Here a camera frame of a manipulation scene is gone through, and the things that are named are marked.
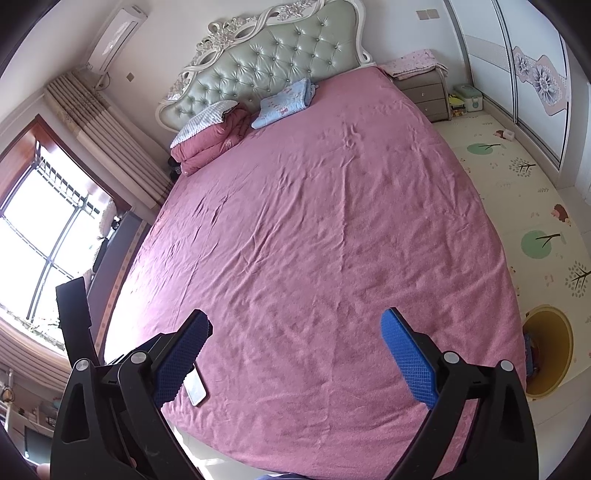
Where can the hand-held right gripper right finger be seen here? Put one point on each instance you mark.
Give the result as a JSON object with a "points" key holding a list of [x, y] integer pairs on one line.
{"points": [[408, 360]]}

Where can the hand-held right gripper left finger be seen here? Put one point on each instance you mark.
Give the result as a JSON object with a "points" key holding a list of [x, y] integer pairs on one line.
{"points": [[182, 357]]}

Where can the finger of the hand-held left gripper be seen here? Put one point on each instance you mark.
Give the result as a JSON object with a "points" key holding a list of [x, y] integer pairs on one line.
{"points": [[76, 318]]}

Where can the yellow waste bin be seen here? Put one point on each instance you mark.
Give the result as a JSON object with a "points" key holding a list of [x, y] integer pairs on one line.
{"points": [[556, 364]]}

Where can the white smartphone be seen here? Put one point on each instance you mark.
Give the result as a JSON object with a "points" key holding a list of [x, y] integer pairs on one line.
{"points": [[196, 385]]}

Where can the beige curtain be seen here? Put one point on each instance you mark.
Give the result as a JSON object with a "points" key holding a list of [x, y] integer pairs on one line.
{"points": [[106, 134], [27, 350]]}

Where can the dark grey window seat cushion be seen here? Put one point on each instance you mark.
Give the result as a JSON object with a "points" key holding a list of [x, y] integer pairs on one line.
{"points": [[115, 254]]}

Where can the window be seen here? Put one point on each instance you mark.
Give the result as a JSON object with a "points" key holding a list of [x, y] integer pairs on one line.
{"points": [[41, 230]]}

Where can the white plush cushion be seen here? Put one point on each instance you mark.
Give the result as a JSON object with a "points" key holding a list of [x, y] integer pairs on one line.
{"points": [[111, 217]]}

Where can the black bag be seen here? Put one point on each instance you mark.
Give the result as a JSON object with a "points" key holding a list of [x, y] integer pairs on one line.
{"points": [[174, 168]]}

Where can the cream patterned play mat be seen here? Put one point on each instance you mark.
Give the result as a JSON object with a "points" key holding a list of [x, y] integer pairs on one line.
{"points": [[517, 207]]}

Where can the folded pink quilt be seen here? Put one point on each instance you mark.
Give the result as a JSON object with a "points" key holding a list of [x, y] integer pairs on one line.
{"points": [[212, 145]]}

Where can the white dotted pillow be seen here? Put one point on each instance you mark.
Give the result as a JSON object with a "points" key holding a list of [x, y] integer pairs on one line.
{"points": [[203, 122]]}

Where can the small white box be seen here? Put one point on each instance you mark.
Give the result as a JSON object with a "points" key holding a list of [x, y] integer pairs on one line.
{"points": [[508, 134]]}

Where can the grey nightstand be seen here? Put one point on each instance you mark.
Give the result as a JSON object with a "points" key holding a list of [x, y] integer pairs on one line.
{"points": [[427, 99]]}

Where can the green and white storage box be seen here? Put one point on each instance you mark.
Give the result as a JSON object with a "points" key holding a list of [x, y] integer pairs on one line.
{"points": [[468, 98]]}

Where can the folded light blue blanket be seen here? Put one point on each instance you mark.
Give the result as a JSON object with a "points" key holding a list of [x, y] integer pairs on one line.
{"points": [[284, 104]]}

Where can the white air conditioner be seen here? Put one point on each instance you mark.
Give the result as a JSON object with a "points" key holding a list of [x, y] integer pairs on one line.
{"points": [[115, 39]]}

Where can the pink floral cloth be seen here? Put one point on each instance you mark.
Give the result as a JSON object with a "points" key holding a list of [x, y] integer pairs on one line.
{"points": [[411, 62]]}

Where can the green tufted headboard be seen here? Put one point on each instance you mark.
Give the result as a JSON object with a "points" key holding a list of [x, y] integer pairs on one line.
{"points": [[277, 50]]}

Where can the white sliding-door wardrobe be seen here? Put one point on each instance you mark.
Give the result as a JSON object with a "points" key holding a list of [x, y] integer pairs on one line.
{"points": [[531, 60]]}

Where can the beige wall switch plate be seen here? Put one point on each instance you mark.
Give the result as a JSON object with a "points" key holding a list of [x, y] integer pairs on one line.
{"points": [[427, 14]]}

